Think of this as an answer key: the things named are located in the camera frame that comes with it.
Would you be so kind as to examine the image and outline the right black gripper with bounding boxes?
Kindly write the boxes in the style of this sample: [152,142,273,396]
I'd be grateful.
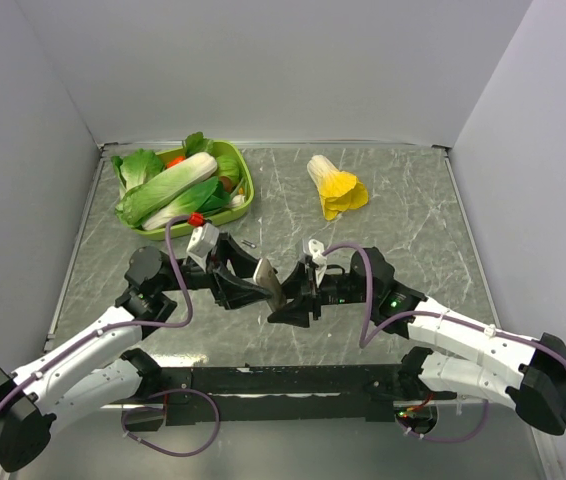
[268,259,376,327]

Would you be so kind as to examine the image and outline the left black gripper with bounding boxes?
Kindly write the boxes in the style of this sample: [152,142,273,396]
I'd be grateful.
[158,232,276,308]

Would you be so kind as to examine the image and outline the white remote control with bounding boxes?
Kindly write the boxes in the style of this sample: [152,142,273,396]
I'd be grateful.
[252,257,286,312]

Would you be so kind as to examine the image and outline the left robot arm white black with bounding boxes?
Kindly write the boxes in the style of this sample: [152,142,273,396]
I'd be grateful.
[0,225,276,472]

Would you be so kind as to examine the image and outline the bok choy toy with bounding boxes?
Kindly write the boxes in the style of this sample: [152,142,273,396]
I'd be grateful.
[141,177,219,231]

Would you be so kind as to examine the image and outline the round green cabbage toy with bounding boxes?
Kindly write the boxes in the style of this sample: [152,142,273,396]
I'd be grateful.
[215,154,241,186]

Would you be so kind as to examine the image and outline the yellow cabbage toy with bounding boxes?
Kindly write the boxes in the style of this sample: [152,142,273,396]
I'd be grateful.
[307,155,369,221]

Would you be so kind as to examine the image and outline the large napa cabbage toy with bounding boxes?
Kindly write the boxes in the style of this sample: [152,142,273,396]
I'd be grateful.
[115,152,218,227]

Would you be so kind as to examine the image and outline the red tomato toy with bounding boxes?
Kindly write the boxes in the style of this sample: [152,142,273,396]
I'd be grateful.
[166,156,186,168]

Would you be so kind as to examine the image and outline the green plastic tray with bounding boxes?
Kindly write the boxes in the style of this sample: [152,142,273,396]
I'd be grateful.
[132,140,255,241]

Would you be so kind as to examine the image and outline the green leaf lettuce toy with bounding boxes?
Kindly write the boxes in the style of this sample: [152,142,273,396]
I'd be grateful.
[111,149,165,198]

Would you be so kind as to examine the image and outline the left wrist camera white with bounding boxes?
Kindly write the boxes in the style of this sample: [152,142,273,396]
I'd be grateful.
[186,223,220,271]

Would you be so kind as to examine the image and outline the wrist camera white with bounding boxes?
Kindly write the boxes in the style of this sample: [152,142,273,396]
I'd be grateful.
[186,223,220,271]
[300,239,327,287]

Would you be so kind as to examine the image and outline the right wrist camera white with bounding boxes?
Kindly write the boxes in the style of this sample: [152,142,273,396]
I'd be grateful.
[300,239,327,287]

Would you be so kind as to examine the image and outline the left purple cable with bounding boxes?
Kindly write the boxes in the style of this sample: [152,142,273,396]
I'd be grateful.
[0,212,207,471]

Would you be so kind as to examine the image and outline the purple cable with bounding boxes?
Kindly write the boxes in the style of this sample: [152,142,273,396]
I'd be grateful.
[0,212,207,471]
[320,242,566,419]

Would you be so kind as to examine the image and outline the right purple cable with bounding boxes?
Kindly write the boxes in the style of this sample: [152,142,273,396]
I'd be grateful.
[320,242,566,419]

